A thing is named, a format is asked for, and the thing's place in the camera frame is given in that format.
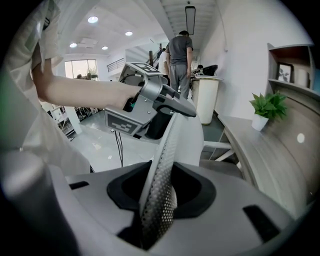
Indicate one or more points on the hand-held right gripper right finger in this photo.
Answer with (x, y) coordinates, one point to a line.
(225, 207)

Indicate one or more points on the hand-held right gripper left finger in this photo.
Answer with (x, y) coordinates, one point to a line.
(95, 207)

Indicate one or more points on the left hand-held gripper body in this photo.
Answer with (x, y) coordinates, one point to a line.
(147, 100)

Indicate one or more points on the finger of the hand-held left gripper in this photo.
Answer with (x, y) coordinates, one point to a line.
(180, 102)

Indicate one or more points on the person's left forearm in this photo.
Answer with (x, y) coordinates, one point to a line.
(82, 92)

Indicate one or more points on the curved wooden reception desk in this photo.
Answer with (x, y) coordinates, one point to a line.
(265, 155)

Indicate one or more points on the white cylindrical stand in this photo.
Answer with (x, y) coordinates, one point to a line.
(207, 100)

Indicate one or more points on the dark wooden staircase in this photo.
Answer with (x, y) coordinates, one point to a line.
(155, 58)

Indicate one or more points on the metal railing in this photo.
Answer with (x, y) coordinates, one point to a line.
(115, 65)

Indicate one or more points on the round ceiling light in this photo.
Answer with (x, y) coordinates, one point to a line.
(104, 48)
(128, 33)
(73, 45)
(92, 19)

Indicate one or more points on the window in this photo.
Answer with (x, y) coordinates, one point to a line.
(80, 68)

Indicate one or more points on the black framed ceiling lamp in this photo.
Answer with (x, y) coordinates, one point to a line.
(190, 20)

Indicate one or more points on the green potted plant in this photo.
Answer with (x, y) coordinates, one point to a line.
(267, 105)

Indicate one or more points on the person's beige shirt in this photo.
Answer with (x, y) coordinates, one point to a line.
(15, 75)

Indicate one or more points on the black picture frame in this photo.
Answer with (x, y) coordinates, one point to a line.
(284, 72)

